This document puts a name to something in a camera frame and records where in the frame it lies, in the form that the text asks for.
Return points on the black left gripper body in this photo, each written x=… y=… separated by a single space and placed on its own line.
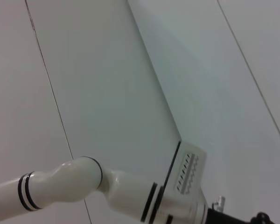
x=224 y=218

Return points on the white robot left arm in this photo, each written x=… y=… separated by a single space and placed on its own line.
x=67 y=182

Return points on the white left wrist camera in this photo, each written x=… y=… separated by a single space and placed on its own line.
x=191 y=168

